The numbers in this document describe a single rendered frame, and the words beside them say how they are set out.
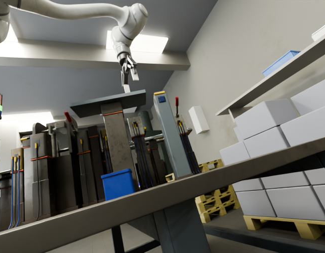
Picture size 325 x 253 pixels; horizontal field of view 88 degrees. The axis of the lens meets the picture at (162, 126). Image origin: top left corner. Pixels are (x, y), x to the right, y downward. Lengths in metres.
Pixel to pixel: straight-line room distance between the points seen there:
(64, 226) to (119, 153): 0.53
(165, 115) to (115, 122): 0.25
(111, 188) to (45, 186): 0.35
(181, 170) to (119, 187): 0.29
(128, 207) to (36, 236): 0.13
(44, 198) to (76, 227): 0.63
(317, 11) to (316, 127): 1.58
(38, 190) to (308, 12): 2.99
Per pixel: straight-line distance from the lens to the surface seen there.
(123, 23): 1.04
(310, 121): 1.63
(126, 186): 0.67
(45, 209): 0.93
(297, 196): 1.84
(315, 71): 2.71
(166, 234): 0.41
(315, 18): 2.84
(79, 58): 3.56
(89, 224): 0.32
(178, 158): 0.81
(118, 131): 0.84
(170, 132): 0.83
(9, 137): 6.04
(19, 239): 0.33
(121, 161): 0.80
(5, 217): 1.39
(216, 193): 3.10
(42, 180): 0.95
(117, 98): 0.88
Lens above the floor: 0.70
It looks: 18 degrees up
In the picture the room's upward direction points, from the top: 16 degrees counter-clockwise
